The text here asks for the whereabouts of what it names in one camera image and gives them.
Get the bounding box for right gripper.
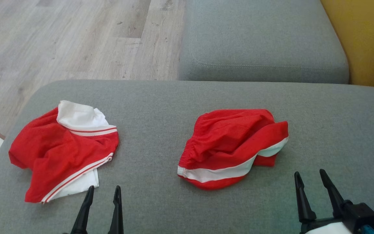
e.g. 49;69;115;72
294;169;374;234

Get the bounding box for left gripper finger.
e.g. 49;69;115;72
108;185;124;234
70;185;95;234

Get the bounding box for red white striped jersey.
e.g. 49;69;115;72
8;100;119;204

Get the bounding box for red shorts with white band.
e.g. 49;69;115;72
177;109;289;190

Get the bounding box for large grey sofa seat cushion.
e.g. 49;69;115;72
0;80;374;234

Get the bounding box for small grey sofa cushion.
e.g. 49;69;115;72
178;0;350;84

